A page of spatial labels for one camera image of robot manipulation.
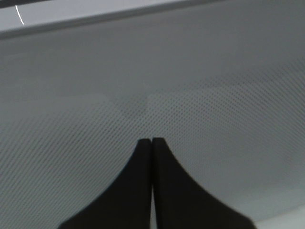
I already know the white microwave door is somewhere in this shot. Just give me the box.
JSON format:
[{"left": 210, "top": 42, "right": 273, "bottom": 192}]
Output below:
[{"left": 0, "top": 0, "right": 305, "bottom": 229}]

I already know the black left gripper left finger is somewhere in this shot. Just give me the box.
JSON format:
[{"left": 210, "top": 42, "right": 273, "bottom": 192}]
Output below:
[{"left": 59, "top": 139, "right": 152, "bottom": 229}]

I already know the white microwave oven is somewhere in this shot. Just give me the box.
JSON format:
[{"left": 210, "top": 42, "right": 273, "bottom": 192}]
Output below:
[{"left": 0, "top": 0, "right": 182, "bottom": 39}]

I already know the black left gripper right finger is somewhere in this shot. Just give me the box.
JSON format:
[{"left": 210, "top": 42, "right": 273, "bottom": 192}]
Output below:
[{"left": 152, "top": 138, "right": 256, "bottom": 229}]

